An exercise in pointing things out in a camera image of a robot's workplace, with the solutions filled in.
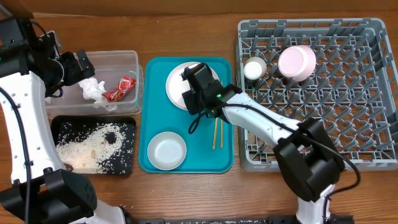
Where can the small pink bowl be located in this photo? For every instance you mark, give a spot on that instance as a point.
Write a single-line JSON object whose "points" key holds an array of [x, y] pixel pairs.
{"points": [[297, 62]]}

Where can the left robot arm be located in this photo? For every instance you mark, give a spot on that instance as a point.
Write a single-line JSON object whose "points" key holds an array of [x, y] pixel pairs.
{"points": [[43, 190]]}

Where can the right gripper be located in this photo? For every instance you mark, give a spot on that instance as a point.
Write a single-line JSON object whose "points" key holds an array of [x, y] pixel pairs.
{"points": [[193, 73]]}

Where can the grey dishwasher rack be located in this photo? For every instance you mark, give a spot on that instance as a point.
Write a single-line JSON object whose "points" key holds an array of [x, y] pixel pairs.
{"points": [[353, 90]]}

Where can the black plastic tray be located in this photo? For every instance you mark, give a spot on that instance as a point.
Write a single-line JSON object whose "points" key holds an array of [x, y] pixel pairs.
{"points": [[54, 127]]}

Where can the rice and food scraps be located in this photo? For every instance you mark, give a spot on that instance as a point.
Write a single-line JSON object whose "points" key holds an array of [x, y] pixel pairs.
{"points": [[93, 146]]}

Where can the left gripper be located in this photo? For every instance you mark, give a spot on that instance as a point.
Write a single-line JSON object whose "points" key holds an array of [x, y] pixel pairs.
{"points": [[77, 73]]}

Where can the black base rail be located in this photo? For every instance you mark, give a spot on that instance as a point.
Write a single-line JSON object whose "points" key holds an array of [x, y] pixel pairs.
{"points": [[268, 220]]}

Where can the cream ceramic cup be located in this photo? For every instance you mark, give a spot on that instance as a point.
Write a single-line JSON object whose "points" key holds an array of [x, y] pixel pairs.
{"points": [[255, 68]]}

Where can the grey bowl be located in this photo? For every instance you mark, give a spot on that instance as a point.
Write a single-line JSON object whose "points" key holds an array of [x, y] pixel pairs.
{"points": [[166, 151]]}

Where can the teal serving tray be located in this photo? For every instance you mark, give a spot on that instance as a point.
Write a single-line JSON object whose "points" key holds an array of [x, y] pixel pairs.
{"points": [[159, 115]]}

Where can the large white plate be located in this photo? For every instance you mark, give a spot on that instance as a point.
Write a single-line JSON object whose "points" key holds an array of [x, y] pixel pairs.
{"points": [[175, 85]]}

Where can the white napkin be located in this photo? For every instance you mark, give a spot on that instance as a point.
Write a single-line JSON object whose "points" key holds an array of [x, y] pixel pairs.
{"points": [[93, 90]]}

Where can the clear plastic storage bin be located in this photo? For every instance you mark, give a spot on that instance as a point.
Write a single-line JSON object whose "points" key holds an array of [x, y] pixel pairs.
{"points": [[110, 67]]}

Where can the red foil snack wrapper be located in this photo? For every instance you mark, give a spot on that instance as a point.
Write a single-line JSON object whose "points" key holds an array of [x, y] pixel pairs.
{"points": [[124, 85]]}

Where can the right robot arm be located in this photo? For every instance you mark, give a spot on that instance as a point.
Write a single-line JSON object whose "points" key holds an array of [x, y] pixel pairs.
{"points": [[306, 156]]}

